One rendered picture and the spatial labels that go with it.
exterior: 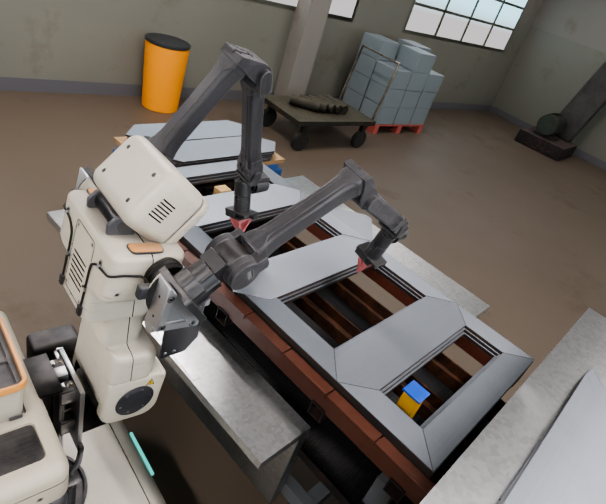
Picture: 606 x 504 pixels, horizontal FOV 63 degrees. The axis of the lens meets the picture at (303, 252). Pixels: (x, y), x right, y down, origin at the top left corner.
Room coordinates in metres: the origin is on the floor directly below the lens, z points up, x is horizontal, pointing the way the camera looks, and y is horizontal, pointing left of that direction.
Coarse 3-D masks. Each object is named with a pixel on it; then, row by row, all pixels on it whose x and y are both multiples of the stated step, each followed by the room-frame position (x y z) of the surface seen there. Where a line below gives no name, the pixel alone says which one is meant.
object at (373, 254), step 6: (372, 240) 1.46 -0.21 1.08; (360, 246) 1.47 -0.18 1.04; (366, 246) 1.49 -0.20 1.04; (372, 246) 1.44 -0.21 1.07; (366, 252) 1.45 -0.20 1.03; (372, 252) 1.44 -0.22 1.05; (378, 252) 1.43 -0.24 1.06; (366, 258) 1.44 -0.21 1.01; (372, 258) 1.44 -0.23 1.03; (378, 258) 1.45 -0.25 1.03; (372, 264) 1.42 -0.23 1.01; (378, 264) 1.43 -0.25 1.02; (384, 264) 1.45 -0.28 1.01
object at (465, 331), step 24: (264, 216) 1.82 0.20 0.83; (312, 288) 1.44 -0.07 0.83; (408, 288) 1.64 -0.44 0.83; (288, 336) 1.13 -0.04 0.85; (456, 336) 1.45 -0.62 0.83; (480, 336) 1.47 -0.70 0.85; (312, 360) 1.08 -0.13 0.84; (336, 384) 1.02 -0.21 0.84; (360, 408) 0.97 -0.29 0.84; (384, 432) 0.92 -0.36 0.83; (408, 456) 0.87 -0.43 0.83
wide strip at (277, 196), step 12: (228, 192) 1.87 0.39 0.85; (264, 192) 1.99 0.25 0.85; (276, 192) 2.03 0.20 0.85; (288, 192) 2.07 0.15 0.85; (216, 204) 1.74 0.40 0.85; (228, 204) 1.78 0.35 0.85; (252, 204) 1.84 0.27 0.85; (264, 204) 1.88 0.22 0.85; (276, 204) 1.92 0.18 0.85; (288, 204) 1.95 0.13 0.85; (204, 216) 1.62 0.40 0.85; (216, 216) 1.65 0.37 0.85; (228, 216) 1.68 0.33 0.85
